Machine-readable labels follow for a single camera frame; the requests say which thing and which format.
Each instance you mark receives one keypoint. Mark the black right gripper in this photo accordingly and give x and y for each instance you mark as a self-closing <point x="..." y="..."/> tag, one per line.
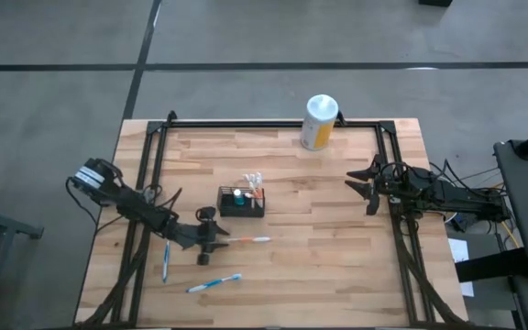
<point x="406" y="183"/>

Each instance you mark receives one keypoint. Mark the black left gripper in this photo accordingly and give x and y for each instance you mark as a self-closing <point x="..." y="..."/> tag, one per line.
<point x="202" y="238"/>

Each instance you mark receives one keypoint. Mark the blue and white toothbrush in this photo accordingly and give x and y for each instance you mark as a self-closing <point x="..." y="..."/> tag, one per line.
<point x="213" y="283"/>
<point x="166" y="263"/>

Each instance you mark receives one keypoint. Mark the white wipes canister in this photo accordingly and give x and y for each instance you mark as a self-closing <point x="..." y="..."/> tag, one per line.
<point x="321" y="121"/>

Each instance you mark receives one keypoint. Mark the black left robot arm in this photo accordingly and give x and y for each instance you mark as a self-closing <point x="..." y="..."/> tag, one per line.
<point x="131" y="208"/>

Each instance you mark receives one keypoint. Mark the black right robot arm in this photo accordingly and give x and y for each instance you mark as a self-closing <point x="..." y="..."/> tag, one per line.
<point x="465" y="197"/>

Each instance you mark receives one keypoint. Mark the blue power strip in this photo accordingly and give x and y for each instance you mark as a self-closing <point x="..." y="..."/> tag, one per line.
<point x="460" y="222"/>

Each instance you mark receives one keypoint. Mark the white paper sheet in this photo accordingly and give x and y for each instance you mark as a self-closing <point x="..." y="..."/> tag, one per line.
<point x="460" y="251"/>

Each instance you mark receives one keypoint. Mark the black box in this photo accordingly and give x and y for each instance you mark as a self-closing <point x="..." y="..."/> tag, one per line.
<point x="436" y="3"/>

